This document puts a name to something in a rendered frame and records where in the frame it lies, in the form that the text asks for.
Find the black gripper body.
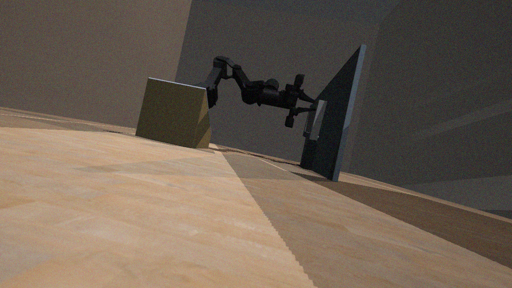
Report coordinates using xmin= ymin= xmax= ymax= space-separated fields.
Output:
xmin=274 ymin=74 xmax=305 ymax=128

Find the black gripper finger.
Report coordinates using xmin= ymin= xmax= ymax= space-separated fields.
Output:
xmin=299 ymin=89 xmax=317 ymax=103
xmin=295 ymin=107 xmax=316 ymax=116

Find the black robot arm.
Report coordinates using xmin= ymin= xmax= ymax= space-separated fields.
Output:
xmin=191 ymin=56 xmax=298 ymax=109

